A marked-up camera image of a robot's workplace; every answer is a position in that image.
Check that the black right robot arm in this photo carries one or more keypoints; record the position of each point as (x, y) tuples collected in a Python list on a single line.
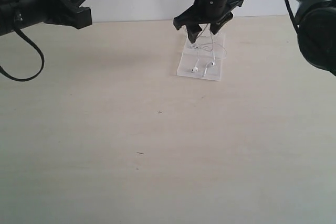
[(312, 20)]

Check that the clear plastic storage case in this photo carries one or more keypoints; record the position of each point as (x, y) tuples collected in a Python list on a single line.
[(186, 62)]

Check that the white wired earphones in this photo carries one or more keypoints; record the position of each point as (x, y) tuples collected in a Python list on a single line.
[(210, 52)]

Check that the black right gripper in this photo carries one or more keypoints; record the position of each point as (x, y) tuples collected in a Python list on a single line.
[(214, 12)]

